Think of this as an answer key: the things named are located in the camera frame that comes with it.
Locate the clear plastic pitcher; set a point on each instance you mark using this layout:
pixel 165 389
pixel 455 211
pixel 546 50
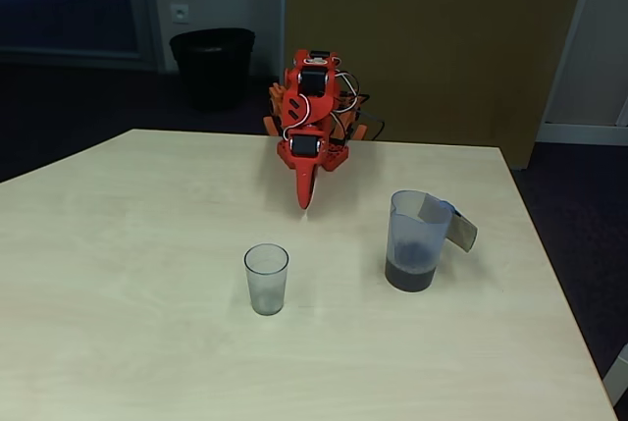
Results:
pixel 412 254

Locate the red robot arm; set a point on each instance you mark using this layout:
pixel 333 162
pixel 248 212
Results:
pixel 314 107

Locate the clear plastic cup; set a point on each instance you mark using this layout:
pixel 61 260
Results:
pixel 266 283

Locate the black waste bin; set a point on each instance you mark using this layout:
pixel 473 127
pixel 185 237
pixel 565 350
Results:
pixel 213 68

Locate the brown pin board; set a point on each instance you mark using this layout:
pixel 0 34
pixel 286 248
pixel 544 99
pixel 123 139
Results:
pixel 441 38

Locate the white chair part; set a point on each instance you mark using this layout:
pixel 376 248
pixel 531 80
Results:
pixel 618 377

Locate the white wall socket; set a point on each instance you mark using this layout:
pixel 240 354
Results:
pixel 180 13

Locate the dark window with frame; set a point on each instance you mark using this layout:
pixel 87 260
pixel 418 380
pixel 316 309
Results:
pixel 64 4

